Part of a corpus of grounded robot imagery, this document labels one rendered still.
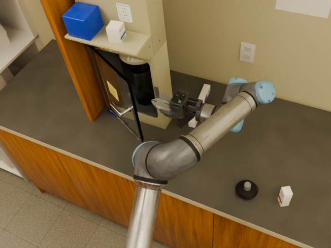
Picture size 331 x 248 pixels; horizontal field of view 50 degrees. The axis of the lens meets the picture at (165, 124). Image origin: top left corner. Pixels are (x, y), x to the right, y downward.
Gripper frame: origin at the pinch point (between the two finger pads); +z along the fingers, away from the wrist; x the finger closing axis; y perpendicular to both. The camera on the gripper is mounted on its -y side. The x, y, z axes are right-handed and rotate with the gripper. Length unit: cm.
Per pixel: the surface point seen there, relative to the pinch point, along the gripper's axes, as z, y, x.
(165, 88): 4.2, -10.5, -17.2
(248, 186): -43, -27, 7
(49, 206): 92, -128, 21
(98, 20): 24.6, 27.2, -9.2
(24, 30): 130, -36, -56
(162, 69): 4.3, 1.8, -16.5
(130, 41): 10.2, 23.0, -6.5
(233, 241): -41, -68, 17
